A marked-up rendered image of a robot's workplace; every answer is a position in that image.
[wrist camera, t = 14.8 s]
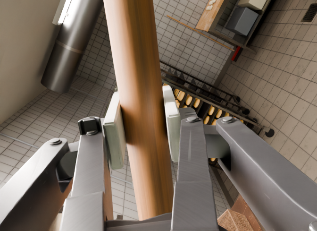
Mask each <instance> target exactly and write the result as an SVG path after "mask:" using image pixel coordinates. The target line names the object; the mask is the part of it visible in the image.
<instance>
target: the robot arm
mask: <svg viewBox="0 0 317 231"><path fill-rule="evenodd" d="M163 96H164V107H165V115H166V124H167V136H168V142H169V148H170V153H171V159H172V161H174V162H178V171H177V181H176V182H175V186H174V198H173V210H172V212H171V213H165V214H161V215H158V216H155V217H152V218H149V219H145V220H141V221H136V220H120V219H115V220H114V215H113V203H112V190H111V177H110V168H111V169H113V170H117V169H122V167H123V166H124V158H125V146H126V137H125V129H124V123H123V117H122V112H121V105H120V99H119V93H118V92H115V93H114V94H113V96H112V99H111V102H110V105H109V108H108V111H107V114H106V117H105V118H100V117H94V116H93V117H87V118H84V119H81V120H79V121H78V126H79V131H80V141H77V142H74V143H70V144H68V141H67V139H66V138H53V139H51V140H50V141H47V142H46V143H45V144H44V145H43V146H42V147H41V148H40V149H39V150H38V151H37V152H36V153H35V154H34V155H33V156H32V157H31V158H30V159H29V160H28V161H27V162H26V163H25V164H24V165H23V166H22V167H21V169H20V170H19V171H18V172H17V173H16V174H15V175H14V176H13V177H12V178H11V179H10V180H9V181H8V182H7V183H6V184H5V185H4V186H3V187H2V188H1V189H0V231H49V229H50V227H51V225H52V224H53V222H54V220H55V218H56V216H57V215H58V213H59V211H60V209H61V208H62V206H63V204H64V207H63V213H62V218H61V223H60V228H59V231H228V230H227V229H225V228H223V227H222V226H220V225H218V222H217V212H216V205H215V198H214V191H213V185H212V180H211V178H210V171H209V161H208V158H217V159H218V163H219V165H220V166H221V168H222V169H223V170H224V172H225V173H226V175H227V176H228V178H229V179H230V181H231V182H232V183H233V184H234V186H235V187H236V189H237V190H238V192H239V193H240V194H241V196H242V197H243V199H244V200H245V202H246V203H247V204H248V206H249V207H250V209H251V210H252V211H253V213H254V214H255V216H256V217H257V218H258V220H259V221H260V223H261V224H262V225H263V227H264V228H265V230H266V231H317V183H315V182H314V181H313V180H312V179H311V178H309V177H308V176H307V175H306V174H305V173H303V172H302V171H301V170H300V169H298V168H297V167H296V166H295V165H293V164H292V163H291V162H290V161H288V160H287V159H286V158H285V157H284V156H282V155H281V154H280V153H279V152H278V151H276V150H275V149H274V148H273V147H272V146H271V145H269V144H268V143H267V142H266V141H264V140H263V139H262V138H261V137H259V136H258V135H257V134H256V133H255V132H253V131H252V130H251V129H250V128H248V127H247V126H246V125H245V124H244V123H242V122H241V121H240V120H239V119H237V118H234V117H230V116H226V117H222V118H219V119H217V120H216V125H206V124H203V119H201V118H198V116H197V114H196V112H195V110H194V109H193V108H191V107H186V108H178V107H177V104H176V101H175V98H174V94H173V91H172V88H171V87H170V86H163ZM109 163H110V168H109ZM71 190H72V192H71V197H70V198H67V197H68V195H69V193H70V191H71Z"/></svg>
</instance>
